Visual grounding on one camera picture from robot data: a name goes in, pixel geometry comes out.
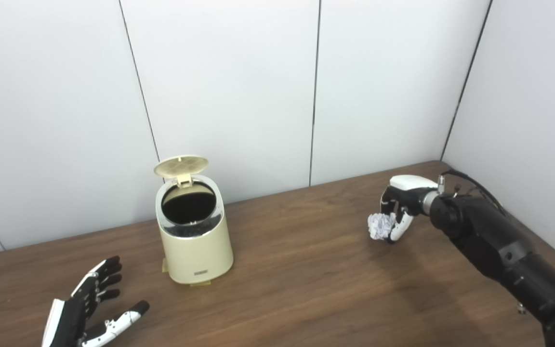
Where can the cream-colored bin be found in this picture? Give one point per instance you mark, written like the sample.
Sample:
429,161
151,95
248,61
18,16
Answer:
198,250

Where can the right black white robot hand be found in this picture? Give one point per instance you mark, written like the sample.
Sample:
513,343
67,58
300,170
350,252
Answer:
407,190

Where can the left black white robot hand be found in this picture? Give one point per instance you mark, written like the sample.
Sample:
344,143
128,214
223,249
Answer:
72,313

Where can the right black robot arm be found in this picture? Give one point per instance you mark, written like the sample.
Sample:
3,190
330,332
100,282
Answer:
499,246

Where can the white paper ball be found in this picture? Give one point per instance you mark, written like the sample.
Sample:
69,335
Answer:
381,225

